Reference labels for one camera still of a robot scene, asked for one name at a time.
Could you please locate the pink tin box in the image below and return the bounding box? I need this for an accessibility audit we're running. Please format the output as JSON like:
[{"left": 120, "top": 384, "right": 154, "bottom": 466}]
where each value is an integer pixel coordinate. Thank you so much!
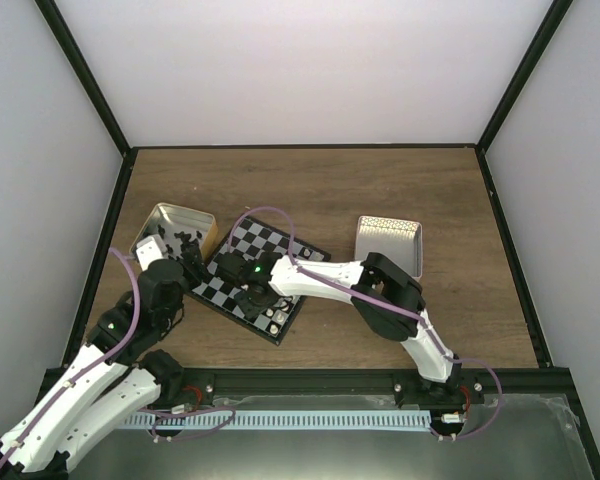
[{"left": 354, "top": 216, "right": 424, "bottom": 280}]

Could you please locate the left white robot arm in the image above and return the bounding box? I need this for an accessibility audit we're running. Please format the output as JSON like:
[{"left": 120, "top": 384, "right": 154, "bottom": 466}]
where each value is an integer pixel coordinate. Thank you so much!
[{"left": 0, "top": 238, "right": 208, "bottom": 479}]

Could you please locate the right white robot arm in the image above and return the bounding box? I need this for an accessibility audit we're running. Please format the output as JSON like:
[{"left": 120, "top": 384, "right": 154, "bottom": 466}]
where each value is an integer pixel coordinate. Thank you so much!
[{"left": 216, "top": 252, "right": 461, "bottom": 403}]

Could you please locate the black chess pieces pile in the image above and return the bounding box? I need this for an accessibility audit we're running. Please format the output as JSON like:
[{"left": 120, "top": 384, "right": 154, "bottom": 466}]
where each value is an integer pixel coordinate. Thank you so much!
[{"left": 157, "top": 225, "right": 203, "bottom": 259}]

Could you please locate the black and white chessboard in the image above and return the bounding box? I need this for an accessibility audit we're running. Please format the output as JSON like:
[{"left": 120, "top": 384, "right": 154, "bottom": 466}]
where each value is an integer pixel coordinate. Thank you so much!
[{"left": 190, "top": 216, "right": 331, "bottom": 345}]

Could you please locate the yellow tin box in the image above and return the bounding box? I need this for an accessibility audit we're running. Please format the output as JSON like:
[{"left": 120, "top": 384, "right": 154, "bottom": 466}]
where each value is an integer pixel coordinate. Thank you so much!
[{"left": 129, "top": 202, "right": 218, "bottom": 260}]

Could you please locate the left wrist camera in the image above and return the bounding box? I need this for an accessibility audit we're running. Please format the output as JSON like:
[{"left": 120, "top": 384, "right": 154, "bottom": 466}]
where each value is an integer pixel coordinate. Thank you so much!
[{"left": 134, "top": 234, "right": 167, "bottom": 271}]

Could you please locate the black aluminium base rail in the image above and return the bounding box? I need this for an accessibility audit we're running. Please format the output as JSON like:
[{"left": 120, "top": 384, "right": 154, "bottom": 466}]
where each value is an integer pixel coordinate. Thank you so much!
[{"left": 156, "top": 367, "right": 579, "bottom": 408}]

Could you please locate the light blue slotted cable duct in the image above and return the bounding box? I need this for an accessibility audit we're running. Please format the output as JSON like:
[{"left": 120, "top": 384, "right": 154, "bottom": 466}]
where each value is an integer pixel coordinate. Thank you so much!
[{"left": 120, "top": 410, "right": 431, "bottom": 433}]

